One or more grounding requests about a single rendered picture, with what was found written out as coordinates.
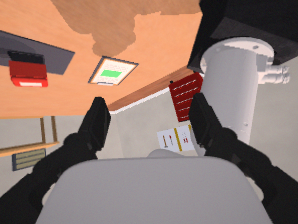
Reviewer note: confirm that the dark red stamp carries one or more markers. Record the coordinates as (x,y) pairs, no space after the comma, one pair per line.
(27,69)

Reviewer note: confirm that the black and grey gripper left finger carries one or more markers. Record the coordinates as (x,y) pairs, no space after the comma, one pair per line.
(22,203)

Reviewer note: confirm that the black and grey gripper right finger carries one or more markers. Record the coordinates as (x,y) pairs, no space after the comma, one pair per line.
(280,190)

